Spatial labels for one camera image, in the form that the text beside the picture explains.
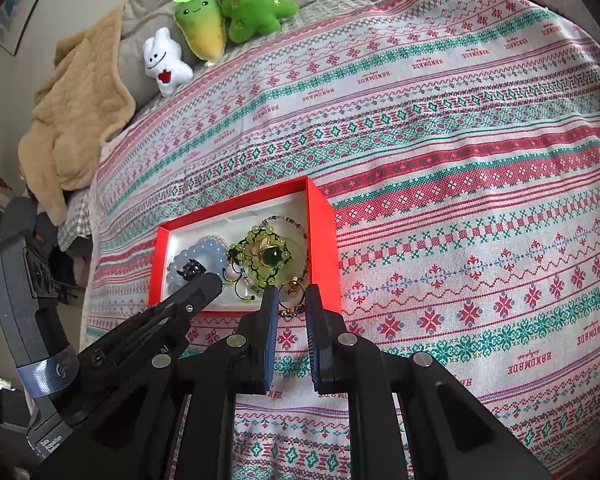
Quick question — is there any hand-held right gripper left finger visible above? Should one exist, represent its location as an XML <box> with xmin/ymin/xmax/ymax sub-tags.
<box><xmin>30</xmin><ymin>286</ymin><xmax>282</xmax><ymax>480</ymax></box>

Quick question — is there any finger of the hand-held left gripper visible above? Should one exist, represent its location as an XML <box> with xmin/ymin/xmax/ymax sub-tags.
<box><xmin>124</xmin><ymin>273</ymin><xmax>225</xmax><ymax>359</ymax></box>

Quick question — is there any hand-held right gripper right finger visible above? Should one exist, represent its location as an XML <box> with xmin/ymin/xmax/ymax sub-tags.
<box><xmin>306</xmin><ymin>284</ymin><xmax>551</xmax><ymax>480</ymax></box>

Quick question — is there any black bead bracelet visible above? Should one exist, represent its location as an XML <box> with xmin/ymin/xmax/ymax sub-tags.
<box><xmin>177</xmin><ymin>258</ymin><xmax>207</xmax><ymax>281</ymax></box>

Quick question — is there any pink bead cord bracelet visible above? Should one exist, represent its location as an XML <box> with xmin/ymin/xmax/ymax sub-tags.
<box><xmin>222</xmin><ymin>264</ymin><xmax>258</xmax><ymax>304</ymax></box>

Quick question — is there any blue bead bracelet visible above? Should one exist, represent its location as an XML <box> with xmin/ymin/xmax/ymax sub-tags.
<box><xmin>167</xmin><ymin>237</ymin><xmax>229</xmax><ymax>301</ymax></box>

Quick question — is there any gold ring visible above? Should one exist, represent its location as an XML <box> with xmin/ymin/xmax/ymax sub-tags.
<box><xmin>277</xmin><ymin>276</ymin><xmax>308</xmax><ymax>318</ymax></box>

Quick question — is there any green bead bracelet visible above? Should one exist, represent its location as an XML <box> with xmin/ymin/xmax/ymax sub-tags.
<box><xmin>228</xmin><ymin>226</ymin><xmax>294</xmax><ymax>288</ymax></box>

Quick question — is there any red cardboard box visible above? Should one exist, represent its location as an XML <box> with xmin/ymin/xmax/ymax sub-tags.
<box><xmin>147</xmin><ymin>176</ymin><xmax>342</xmax><ymax>318</ymax></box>

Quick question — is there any grey checked bed sheet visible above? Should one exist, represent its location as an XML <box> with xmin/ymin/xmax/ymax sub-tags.
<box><xmin>55</xmin><ymin>187</ymin><xmax>102</xmax><ymax>252</ymax></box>

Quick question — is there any beige quilted blanket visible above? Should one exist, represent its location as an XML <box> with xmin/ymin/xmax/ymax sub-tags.
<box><xmin>17</xmin><ymin>4</ymin><xmax>138</xmax><ymax>226</ymax></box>

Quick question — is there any printed blanket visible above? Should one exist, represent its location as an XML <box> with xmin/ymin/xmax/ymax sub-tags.
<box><xmin>82</xmin><ymin>0</ymin><xmax>600</xmax><ymax>480</ymax></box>

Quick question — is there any white plush toy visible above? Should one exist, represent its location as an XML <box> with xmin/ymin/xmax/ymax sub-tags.
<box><xmin>142</xmin><ymin>26</ymin><xmax>194</xmax><ymax>98</ymax></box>

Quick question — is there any carrot plush toy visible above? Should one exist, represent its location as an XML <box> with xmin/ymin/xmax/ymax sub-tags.
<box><xmin>172</xmin><ymin>0</ymin><xmax>227</xmax><ymax>66</ymax></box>

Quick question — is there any green star plush toy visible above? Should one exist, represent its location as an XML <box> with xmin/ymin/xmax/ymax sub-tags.
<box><xmin>219</xmin><ymin>0</ymin><xmax>300</xmax><ymax>44</ymax></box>

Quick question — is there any dark bead bracelet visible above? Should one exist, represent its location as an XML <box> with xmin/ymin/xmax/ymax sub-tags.
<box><xmin>259</xmin><ymin>215</ymin><xmax>312</xmax><ymax>283</ymax></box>

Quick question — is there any framed wall picture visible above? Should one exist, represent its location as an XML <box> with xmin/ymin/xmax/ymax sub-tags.
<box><xmin>0</xmin><ymin>0</ymin><xmax>42</xmax><ymax>57</ymax></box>

